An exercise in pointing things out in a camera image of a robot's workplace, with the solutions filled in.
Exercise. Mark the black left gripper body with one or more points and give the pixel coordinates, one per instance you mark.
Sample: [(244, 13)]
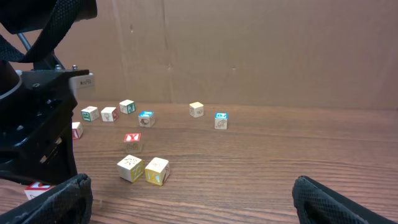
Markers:
[(36, 125)]

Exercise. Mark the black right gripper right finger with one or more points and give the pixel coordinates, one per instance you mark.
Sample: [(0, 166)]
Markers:
[(318, 204)]

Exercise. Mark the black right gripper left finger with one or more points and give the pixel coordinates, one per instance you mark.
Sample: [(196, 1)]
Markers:
[(69, 202)]

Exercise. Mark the red 3 wooden block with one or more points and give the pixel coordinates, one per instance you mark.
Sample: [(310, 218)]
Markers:
[(35, 189)]

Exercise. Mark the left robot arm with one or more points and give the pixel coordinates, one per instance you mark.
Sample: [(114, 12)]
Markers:
[(52, 18)]

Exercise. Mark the wooden block red side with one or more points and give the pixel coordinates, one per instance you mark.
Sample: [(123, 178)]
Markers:
[(77, 130)]

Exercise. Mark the green sided wooden block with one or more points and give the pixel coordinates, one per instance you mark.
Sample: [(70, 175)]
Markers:
[(90, 113)]

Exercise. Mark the plain wooden block yellow side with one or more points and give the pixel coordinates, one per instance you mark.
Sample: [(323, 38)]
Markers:
[(130, 168)]

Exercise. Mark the plain top wooden block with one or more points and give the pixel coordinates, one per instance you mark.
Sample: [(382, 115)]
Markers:
[(109, 114)]

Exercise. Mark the red Y wooden block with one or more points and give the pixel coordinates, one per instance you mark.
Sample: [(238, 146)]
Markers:
[(133, 143)]

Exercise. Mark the wooden block J side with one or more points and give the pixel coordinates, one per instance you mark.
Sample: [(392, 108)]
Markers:
[(127, 106)]

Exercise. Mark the wooden block yellow K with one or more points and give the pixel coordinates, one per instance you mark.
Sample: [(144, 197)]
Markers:
[(157, 171)]

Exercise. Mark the blue top middle block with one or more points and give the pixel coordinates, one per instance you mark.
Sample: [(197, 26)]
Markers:
[(146, 119)]

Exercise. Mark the blue top turtle block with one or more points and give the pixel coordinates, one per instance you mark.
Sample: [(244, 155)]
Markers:
[(221, 121)]

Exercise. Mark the brown cardboard backdrop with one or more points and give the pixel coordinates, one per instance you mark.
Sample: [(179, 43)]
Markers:
[(329, 54)]

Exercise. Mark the yellow top wooden block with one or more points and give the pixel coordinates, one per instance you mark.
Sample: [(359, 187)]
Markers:
[(196, 109)]

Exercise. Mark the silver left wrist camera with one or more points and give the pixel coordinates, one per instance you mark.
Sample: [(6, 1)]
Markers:
[(82, 81)]

